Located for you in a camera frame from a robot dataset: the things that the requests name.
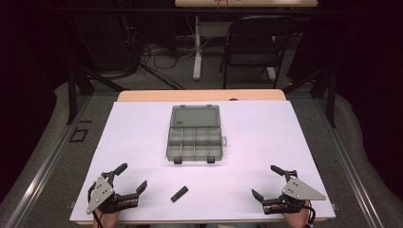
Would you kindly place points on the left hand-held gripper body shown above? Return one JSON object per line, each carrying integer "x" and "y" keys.
{"x": 100, "y": 191}

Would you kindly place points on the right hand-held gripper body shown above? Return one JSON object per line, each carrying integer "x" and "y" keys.
{"x": 299, "y": 190}

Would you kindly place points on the small black rectangular stick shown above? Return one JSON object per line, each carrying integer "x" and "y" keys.
{"x": 179, "y": 194}

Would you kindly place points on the grey plastic organizer box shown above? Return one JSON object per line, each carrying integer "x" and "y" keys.
{"x": 194, "y": 139}

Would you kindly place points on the person's right hand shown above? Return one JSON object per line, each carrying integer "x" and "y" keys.
{"x": 297, "y": 218}

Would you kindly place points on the person's left hand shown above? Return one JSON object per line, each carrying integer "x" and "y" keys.
{"x": 107, "y": 220}

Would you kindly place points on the white table mat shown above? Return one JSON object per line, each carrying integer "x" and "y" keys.
{"x": 259, "y": 142}

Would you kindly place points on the black metal stand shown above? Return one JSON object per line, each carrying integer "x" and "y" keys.
{"x": 331, "y": 98}
{"x": 72, "y": 95}

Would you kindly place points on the wooden table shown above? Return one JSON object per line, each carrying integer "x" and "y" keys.
{"x": 190, "y": 95}

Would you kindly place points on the black folding chair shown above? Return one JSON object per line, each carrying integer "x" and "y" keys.
{"x": 253, "y": 50}

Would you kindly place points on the desk with white legs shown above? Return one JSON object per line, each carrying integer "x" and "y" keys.
{"x": 197, "y": 57}

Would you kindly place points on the metal floor rail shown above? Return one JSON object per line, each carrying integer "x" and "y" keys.
{"x": 348, "y": 164}
{"x": 44, "y": 171}

